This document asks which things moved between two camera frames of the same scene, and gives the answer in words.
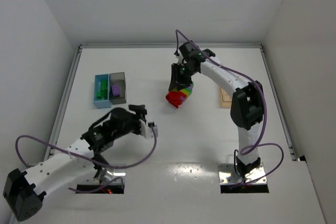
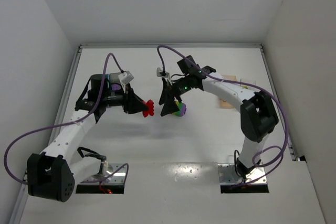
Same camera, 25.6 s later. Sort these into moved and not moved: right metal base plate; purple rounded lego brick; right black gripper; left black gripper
Moved: right black gripper; left black gripper
Not moved: right metal base plate; purple rounded lego brick
